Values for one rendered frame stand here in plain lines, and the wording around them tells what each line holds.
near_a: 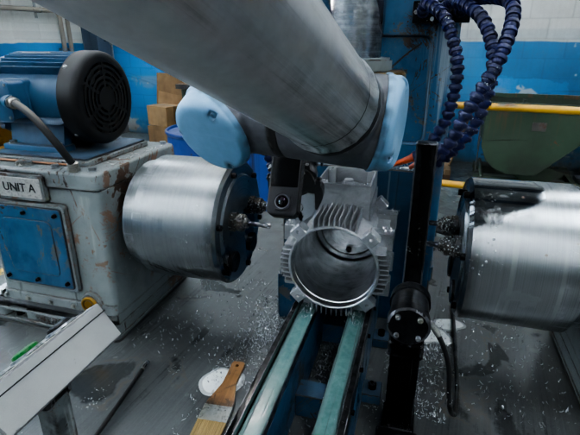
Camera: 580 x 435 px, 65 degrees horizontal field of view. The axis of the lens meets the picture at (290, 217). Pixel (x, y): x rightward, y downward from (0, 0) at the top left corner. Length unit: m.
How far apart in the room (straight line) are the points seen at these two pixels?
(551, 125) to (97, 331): 4.58
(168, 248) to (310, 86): 0.64
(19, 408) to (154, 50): 0.40
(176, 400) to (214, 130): 0.54
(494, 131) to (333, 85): 4.56
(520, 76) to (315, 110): 5.60
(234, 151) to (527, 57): 5.48
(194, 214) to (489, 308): 0.52
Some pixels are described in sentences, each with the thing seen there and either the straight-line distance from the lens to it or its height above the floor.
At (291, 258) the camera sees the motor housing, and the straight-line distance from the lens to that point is 0.81.
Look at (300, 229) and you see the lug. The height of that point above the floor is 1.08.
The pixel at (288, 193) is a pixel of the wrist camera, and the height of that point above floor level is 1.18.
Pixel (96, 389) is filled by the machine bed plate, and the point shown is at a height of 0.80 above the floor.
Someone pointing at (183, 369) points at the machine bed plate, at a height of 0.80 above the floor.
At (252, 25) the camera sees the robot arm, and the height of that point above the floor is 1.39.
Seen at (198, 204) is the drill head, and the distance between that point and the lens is 0.83.
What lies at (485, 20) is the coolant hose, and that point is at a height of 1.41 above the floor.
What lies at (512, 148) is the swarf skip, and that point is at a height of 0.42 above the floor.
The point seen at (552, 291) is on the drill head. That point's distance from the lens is 0.79.
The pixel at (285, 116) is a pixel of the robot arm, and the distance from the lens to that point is 0.29.
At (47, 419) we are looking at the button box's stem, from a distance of 0.62.
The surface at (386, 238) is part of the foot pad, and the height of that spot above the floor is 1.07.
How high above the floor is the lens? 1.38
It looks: 21 degrees down
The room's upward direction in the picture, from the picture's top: straight up
